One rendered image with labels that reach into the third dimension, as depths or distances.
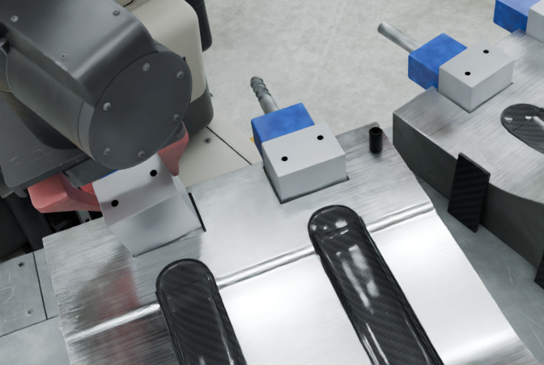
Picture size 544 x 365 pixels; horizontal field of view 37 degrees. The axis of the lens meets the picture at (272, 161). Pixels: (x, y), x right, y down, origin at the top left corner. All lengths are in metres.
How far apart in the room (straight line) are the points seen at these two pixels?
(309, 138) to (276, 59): 1.49
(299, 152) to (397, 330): 0.14
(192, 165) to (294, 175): 0.90
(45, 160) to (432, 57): 0.37
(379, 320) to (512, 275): 0.16
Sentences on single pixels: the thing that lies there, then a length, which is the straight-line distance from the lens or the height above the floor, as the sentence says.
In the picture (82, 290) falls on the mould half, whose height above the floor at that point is 0.89.
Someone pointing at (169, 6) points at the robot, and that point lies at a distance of 0.91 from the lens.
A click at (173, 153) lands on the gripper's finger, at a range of 0.48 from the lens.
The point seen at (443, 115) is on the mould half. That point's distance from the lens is 0.68.
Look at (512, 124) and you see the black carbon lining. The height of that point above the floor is 0.85.
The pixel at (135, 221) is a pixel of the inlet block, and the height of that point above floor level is 0.93.
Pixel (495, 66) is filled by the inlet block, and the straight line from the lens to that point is 0.68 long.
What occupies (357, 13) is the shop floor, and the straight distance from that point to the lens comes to 2.18.
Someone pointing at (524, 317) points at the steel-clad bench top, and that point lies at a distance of 0.63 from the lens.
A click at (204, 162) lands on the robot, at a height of 0.28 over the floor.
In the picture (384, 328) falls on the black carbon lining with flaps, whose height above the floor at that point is 0.88.
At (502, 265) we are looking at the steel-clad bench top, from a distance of 0.65.
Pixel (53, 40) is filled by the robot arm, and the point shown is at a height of 1.14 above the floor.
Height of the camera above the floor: 1.33
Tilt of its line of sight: 47 degrees down
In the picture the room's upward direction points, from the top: 9 degrees counter-clockwise
